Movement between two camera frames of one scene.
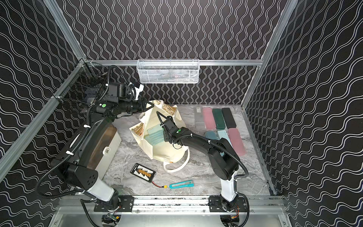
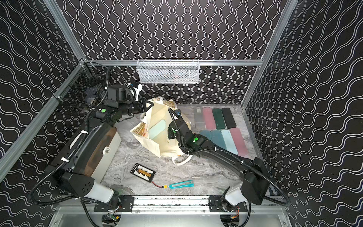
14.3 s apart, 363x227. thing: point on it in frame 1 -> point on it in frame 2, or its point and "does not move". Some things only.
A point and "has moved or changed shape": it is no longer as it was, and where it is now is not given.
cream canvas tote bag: [171, 157] has moved or changed shape
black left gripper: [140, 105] does not move
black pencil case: [229, 118] does not move
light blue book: [156, 135] -> [216, 137]
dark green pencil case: [219, 118] does not move
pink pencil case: [237, 141] does not move
